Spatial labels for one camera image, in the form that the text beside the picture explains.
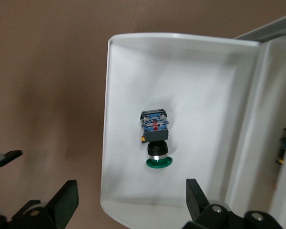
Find green push button switch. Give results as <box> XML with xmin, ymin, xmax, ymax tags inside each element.
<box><xmin>139</xmin><ymin>108</ymin><xmax>174</xmax><ymax>169</ymax></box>

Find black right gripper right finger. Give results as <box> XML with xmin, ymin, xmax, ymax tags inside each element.
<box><xmin>184</xmin><ymin>178</ymin><xmax>284</xmax><ymax>229</ymax></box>

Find small black yellow component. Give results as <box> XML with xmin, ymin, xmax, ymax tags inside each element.
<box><xmin>276</xmin><ymin>127</ymin><xmax>286</xmax><ymax>166</ymax></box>

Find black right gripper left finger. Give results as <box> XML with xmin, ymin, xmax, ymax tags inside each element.
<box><xmin>11</xmin><ymin>179</ymin><xmax>80</xmax><ymax>229</ymax></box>

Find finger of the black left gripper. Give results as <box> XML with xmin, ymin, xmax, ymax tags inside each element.
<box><xmin>0</xmin><ymin>149</ymin><xmax>24</xmax><ymax>172</ymax></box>

